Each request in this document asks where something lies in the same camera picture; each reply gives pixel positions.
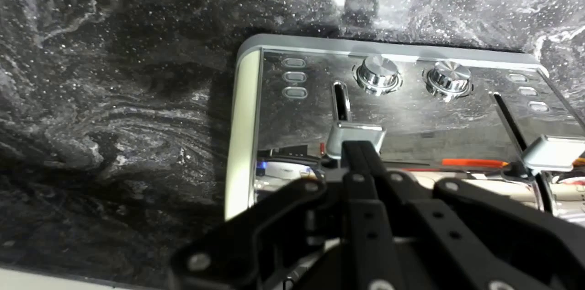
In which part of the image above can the chrome four-slot toaster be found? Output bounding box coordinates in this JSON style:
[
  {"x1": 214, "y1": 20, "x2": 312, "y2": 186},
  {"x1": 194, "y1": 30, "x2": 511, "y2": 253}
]
[{"x1": 224, "y1": 33, "x2": 585, "y2": 229}]

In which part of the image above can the chrome toaster knob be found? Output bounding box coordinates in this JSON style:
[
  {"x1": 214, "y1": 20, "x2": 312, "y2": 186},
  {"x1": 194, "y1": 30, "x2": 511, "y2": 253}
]
[
  {"x1": 425, "y1": 60, "x2": 474, "y2": 101},
  {"x1": 354, "y1": 55, "x2": 403, "y2": 97}
]

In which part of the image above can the silver toaster lever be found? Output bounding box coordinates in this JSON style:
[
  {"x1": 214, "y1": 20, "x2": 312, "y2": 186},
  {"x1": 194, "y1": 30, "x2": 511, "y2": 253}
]
[
  {"x1": 521, "y1": 135, "x2": 585, "y2": 174},
  {"x1": 325, "y1": 121, "x2": 387, "y2": 160}
]

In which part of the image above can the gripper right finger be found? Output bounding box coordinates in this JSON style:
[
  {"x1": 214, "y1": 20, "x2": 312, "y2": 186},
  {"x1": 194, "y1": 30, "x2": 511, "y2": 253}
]
[{"x1": 363, "y1": 141, "x2": 585, "y2": 290}]

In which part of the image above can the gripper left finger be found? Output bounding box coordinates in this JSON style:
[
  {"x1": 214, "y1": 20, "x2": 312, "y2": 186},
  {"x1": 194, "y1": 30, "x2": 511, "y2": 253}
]
[{"x1": 167, "y1": 141, "x2": 406, "y2": 290}]

